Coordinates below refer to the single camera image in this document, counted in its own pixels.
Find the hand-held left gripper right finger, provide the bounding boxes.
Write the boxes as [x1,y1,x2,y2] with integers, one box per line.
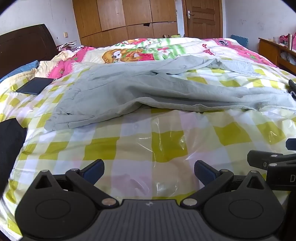
[181,159,269,207]

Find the striped bag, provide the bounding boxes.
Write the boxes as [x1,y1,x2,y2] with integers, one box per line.
[59,42,80,52]

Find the black clothing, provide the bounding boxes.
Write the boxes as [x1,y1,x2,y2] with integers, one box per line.
[0,118,28,193]

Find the light grey-green pants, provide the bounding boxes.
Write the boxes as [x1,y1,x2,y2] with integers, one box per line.
[45,56,295,131]

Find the dark wooden headboard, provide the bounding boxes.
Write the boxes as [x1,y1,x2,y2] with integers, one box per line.
[0,24,59,80]

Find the wooden wardrobe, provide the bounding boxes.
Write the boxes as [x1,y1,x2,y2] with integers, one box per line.
[72,0,179,46]

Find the blue pillow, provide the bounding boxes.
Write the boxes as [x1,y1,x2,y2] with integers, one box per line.
[0,60,40,83]

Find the wooden door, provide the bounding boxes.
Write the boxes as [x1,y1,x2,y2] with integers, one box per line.
[182,0,224,39]

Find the checked cartoon print quilt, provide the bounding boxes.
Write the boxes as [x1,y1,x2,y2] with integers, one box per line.
[0,37,296,241]

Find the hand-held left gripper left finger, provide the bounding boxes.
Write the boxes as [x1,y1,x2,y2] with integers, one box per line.
[31,159,119,208]

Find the wooden desk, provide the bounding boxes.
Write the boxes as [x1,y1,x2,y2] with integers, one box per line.
[258,37,296,75]

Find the blue foam mat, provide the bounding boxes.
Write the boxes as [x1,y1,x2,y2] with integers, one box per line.
[231,35,249,48]

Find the dark tablet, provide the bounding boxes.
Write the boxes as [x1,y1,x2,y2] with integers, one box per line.
[15,77,55,95]

